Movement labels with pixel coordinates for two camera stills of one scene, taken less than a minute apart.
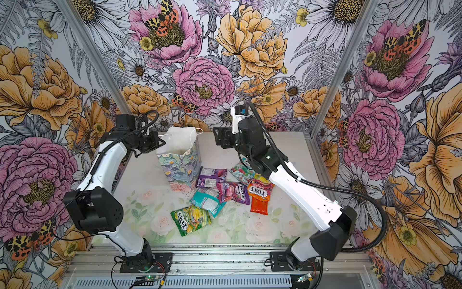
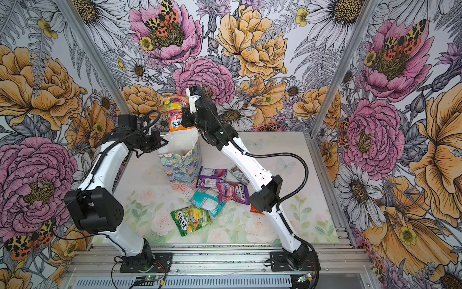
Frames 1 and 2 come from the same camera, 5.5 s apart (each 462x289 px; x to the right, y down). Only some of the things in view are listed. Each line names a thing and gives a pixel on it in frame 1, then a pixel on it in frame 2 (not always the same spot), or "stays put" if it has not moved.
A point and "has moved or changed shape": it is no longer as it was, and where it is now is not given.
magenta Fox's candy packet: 233,191 stays put
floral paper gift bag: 180,157 stays put
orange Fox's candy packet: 260,189 has moved or changed shape
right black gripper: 223,133 → 187,120
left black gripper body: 148,142 stays put
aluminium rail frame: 217,267 stays put
